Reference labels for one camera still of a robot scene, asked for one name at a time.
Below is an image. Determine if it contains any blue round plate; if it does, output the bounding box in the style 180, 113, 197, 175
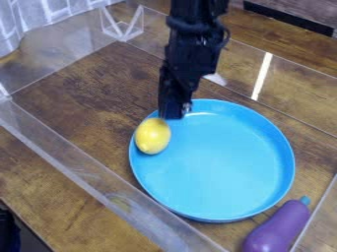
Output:
128, 98, 295, 222

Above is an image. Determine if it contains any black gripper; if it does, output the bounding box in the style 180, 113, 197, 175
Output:
156, 16, 231, 120

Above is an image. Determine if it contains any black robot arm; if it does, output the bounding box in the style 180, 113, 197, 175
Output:
157, 0, 229, 119

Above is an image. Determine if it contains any purple toy eggplant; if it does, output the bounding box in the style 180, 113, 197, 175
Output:
241, 196, 310, 252

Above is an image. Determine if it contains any black bar in background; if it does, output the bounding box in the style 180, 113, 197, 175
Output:
243, 0, 334, 37

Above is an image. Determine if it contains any clear acrylic enclosure wall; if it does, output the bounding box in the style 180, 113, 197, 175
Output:
0, 0, 337, 252

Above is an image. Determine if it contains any white patterned curtain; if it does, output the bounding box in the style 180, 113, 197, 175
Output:
0, 0, 124, 57

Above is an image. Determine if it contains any yellow toy lemon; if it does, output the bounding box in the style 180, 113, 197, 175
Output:
133, 118, 171, 155

